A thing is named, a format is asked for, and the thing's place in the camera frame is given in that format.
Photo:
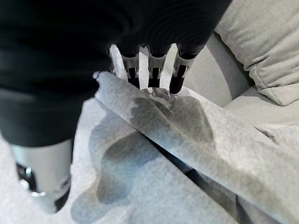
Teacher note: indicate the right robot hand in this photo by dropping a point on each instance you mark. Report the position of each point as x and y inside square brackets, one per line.
[58, 58]

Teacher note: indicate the light grey garment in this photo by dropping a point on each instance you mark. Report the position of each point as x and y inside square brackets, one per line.
[149, 149]

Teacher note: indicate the grey sofa cushion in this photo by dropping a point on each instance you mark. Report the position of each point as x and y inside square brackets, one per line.
[259, 44]

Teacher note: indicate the grey fabric sofa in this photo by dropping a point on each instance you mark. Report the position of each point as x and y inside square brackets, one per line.
[245, 102]

